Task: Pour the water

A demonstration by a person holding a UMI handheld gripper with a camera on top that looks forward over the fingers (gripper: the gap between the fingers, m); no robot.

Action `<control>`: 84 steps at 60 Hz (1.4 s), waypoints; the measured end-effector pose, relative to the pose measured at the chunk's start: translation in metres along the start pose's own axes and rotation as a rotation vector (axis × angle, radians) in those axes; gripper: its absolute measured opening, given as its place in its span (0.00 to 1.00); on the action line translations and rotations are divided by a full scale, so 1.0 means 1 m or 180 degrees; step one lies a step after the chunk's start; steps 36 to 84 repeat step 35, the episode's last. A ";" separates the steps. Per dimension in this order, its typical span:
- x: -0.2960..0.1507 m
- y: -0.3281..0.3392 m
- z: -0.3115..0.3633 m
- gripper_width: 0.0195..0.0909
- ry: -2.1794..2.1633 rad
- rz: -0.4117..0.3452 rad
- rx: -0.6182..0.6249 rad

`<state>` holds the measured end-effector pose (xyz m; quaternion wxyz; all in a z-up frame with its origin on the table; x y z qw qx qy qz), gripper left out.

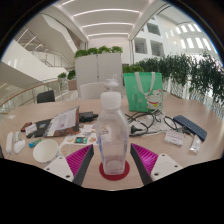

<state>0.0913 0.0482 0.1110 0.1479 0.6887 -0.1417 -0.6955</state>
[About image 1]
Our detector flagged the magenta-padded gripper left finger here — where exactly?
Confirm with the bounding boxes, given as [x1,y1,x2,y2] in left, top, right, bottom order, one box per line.
[43,143,96,187]

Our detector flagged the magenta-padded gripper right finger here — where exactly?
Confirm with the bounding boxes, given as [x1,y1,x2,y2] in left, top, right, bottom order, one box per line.
[129,143,184,186]

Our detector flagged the clear plastic water bottle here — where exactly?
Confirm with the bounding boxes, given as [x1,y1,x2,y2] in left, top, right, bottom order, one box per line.
[95,91,131,176]

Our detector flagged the white cup with blue print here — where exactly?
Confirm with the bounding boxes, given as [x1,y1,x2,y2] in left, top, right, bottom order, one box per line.
[32,138,61,164]

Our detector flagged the white flat packet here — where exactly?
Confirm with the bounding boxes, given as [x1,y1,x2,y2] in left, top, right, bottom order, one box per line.
[164,129,185,147]

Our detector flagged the teal marker pen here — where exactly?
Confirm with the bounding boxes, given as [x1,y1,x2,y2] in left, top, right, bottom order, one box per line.
[28,138,44,149]

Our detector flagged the colourful sticker sheet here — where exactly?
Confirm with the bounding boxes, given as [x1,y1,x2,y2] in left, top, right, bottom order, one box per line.
[59,124,100,148]

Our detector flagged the clear plastic packet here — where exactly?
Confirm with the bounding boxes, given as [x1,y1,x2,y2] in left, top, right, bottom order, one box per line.
[188,134,202,155]

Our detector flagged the flat black pad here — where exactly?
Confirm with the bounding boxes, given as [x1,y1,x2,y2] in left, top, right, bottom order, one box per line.
[25,118,53,139]

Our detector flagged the white rounded plastic case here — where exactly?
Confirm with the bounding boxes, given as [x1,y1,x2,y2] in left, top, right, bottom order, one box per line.
[13,139,27,155]

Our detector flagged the brown booklet with white papers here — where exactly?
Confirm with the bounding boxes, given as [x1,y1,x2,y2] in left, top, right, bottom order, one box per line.
[43,106,81,139]

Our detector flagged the small white card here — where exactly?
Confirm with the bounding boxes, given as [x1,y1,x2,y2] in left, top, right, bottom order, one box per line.
[24,123,39,136]

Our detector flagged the red and black small box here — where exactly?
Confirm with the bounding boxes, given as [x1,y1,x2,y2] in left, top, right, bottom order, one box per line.
[20,121,34,133]

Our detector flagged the white power strip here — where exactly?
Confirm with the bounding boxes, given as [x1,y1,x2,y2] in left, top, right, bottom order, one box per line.
[5,131,15,155]

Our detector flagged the small black block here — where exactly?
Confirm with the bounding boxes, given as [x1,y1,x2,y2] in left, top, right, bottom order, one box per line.
[78,111,100,124]

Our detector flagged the black chair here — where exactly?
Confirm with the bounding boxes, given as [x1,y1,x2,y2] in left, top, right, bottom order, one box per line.
[36,89,56,104]

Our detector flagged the green tote bag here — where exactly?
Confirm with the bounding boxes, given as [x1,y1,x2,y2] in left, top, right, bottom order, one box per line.
[123,71,165,114]

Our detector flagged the white chair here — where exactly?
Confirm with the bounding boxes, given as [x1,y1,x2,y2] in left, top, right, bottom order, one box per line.
[79,81,107,101]

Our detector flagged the small planter box with plants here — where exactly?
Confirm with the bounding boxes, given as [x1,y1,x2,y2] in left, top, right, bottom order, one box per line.
[57,69,78,92]

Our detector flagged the row of green hedge plants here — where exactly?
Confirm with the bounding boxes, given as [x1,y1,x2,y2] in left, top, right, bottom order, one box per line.
[122,50,224,109]

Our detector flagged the clear bottle with spout cap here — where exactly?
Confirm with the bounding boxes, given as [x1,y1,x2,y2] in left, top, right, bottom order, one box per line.
[103,74,120,94]

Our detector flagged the white cabinet topped with plants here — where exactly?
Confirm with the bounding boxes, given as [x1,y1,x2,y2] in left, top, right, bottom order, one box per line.
[73,45,124,100]

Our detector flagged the ceiling light strips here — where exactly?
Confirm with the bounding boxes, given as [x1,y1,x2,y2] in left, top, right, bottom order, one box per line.
[61,0,141,38]

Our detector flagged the black cable bundle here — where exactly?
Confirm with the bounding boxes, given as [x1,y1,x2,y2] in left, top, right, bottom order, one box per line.
[124,111,185,138]

